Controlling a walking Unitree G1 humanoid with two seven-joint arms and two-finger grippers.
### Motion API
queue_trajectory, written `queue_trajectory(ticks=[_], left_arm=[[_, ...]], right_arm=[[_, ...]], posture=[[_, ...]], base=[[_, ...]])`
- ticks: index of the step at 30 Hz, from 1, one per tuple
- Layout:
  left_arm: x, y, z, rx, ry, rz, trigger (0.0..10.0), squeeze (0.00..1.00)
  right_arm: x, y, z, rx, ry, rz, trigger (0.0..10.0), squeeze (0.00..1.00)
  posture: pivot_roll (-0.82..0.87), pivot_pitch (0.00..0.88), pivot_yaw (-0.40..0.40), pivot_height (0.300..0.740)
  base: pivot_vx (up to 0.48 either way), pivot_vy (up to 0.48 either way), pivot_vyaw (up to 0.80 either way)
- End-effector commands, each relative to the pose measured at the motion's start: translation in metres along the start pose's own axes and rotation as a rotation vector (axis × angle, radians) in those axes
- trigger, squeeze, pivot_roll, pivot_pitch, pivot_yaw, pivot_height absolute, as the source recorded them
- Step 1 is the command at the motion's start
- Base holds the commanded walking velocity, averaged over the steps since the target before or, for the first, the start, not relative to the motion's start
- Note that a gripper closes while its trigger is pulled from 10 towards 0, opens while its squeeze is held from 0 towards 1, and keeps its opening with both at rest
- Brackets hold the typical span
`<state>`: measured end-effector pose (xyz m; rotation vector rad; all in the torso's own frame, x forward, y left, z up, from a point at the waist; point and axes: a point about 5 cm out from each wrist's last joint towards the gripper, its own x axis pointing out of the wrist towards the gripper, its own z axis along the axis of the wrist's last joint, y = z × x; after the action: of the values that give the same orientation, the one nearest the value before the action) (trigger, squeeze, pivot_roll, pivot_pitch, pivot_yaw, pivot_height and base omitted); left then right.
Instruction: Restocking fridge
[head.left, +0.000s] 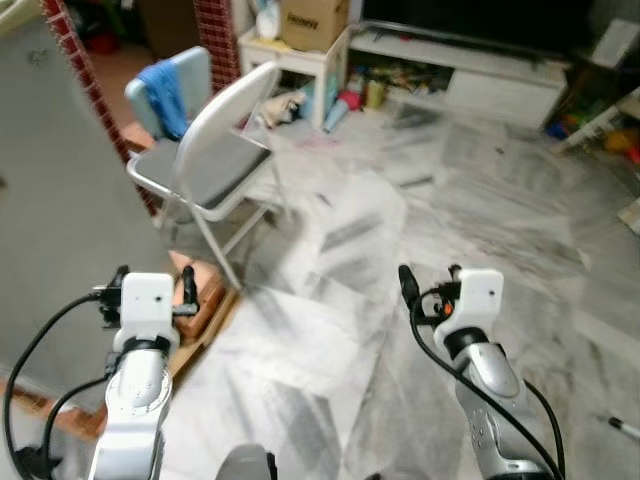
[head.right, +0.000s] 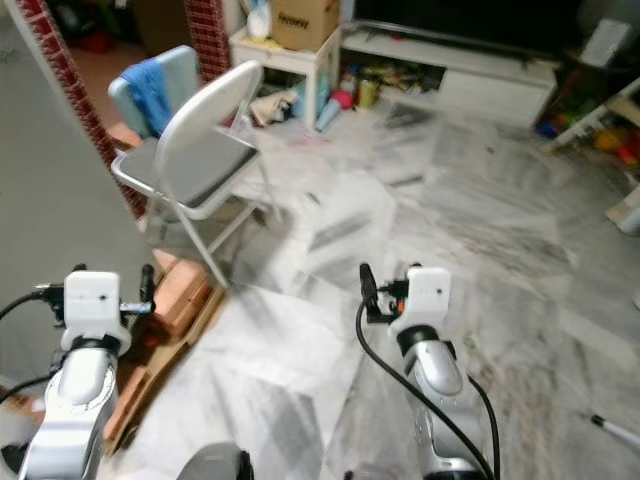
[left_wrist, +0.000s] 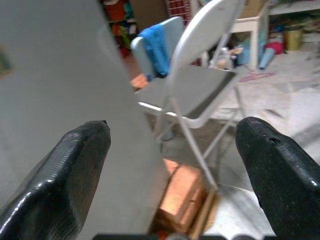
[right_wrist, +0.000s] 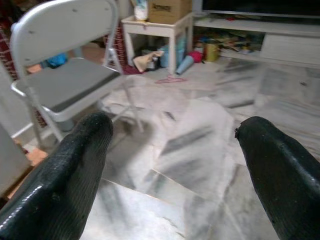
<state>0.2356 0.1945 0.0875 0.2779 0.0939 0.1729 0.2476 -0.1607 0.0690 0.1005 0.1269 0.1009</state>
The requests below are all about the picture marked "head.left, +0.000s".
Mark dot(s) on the white grey folding chair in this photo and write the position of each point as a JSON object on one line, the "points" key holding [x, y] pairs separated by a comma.
{"points": [[215, 130]]}

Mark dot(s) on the yellow can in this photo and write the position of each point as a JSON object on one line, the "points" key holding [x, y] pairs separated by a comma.
{"points": [[376, 95]]}

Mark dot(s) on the dark toy shelf rack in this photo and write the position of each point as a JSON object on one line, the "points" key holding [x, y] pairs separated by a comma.
{"points": [[590, 85]]}

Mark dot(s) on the red pink cup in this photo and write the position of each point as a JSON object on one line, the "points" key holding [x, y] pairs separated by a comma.
{"points": [[350, 100]]}

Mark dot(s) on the white plastic bag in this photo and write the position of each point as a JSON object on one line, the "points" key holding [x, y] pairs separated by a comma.
{"points": [[267, 22]]}

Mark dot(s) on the thin white rod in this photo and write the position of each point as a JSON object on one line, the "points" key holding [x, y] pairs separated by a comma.
{"points": [[625, 428]]}

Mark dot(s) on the beige cardboard piece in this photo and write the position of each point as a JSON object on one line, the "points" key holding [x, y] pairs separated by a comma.
{"points": [[630, 215]]}

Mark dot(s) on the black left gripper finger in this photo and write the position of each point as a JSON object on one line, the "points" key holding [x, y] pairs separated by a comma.
{"points": [[190, 285], [120, 275]]}

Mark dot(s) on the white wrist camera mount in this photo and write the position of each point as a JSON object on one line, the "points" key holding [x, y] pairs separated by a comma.
{"points": [[478, 295], [148, 300]]}

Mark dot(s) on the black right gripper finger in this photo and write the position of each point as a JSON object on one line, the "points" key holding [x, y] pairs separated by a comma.
{"points": [[454, 272], [409, 285]]}

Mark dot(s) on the orange toy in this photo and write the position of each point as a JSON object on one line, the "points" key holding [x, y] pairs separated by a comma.
{"points": [[620, 142]]}

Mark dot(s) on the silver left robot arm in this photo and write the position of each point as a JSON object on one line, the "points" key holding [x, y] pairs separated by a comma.
{"points": [[135, 400]]}

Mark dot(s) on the light blue bottle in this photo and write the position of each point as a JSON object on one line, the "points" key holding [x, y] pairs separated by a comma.
{"points": [[333, 118]]}

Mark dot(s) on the white side table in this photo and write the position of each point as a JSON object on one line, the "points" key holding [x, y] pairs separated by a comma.
{"points": [[262, 48]]}

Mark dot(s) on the blue cloth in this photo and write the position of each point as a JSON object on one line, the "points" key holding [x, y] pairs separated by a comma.
{"points": [[165, 100]]}

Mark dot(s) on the beige crumpled cloth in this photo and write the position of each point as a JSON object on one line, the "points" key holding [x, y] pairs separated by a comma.
{"points": [[285, 108]]}

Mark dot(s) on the black television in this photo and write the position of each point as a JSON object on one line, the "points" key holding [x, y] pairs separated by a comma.
{"points": [[470, 20]]}

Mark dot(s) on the wooden base board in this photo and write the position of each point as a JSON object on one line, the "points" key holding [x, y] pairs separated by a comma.
{"points": [[200, 352]]}

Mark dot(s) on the grey flat box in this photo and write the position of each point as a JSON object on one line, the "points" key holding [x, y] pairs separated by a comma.
{"points": [[615, 42]]}

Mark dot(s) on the orange brick stack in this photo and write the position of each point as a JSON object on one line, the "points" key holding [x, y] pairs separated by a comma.
{"points": [[205, 300]]}

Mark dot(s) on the light blue chair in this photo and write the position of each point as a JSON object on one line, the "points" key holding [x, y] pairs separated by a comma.
{"points": [[197, 72]]}

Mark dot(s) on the grey left robot leg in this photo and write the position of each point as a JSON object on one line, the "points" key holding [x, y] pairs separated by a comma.
{"points": [[247, 465]]}

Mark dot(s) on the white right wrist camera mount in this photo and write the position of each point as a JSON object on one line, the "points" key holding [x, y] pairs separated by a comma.
{"points": [[478, 295]]}

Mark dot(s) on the brown cardboard box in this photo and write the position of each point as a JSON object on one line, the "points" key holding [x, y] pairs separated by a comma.
{"points": [[312, 25]]}

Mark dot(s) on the white tv stand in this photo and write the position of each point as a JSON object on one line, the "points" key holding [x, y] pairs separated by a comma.
{"points": [[500, 95]]}

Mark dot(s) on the small fridge door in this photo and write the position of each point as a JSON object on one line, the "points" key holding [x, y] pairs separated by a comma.
{"points": [[60, 200]]}

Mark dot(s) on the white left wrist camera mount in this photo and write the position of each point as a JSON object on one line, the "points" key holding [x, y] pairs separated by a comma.
{"points": [[148, 300]]}

